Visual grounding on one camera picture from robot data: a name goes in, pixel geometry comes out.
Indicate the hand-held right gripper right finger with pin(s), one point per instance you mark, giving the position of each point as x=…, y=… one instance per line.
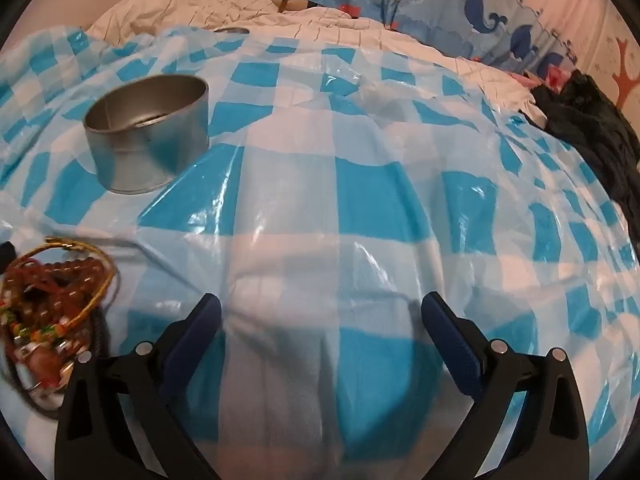
x=452, y=342

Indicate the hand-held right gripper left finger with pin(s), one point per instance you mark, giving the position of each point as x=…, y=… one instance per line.
x=199, y=331

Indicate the dark twisted bangle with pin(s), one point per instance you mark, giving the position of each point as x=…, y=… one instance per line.
x=101, y=335

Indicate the round metal tin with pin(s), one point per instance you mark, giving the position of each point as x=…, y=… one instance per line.
x=150, y=160

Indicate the blue checkered plastic sheet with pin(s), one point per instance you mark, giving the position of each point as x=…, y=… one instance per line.
x=320, y=200

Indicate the dark cloth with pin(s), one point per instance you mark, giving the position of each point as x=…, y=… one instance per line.
x=595, y=130

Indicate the pink cloth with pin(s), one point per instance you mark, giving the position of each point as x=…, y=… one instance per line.
x=552, y=76

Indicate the round metal tin lid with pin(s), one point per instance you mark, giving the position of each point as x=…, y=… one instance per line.
x=232, y=30

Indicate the white quilt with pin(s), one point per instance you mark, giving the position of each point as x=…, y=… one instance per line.
x=210, y=5

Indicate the whale print curtain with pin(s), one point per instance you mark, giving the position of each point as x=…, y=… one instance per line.
x=450, y=5

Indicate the small brown black object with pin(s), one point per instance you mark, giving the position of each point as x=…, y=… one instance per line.
x=295, y=5

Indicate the tree print wardrobe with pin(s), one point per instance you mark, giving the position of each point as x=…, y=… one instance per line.
x=617, y=45

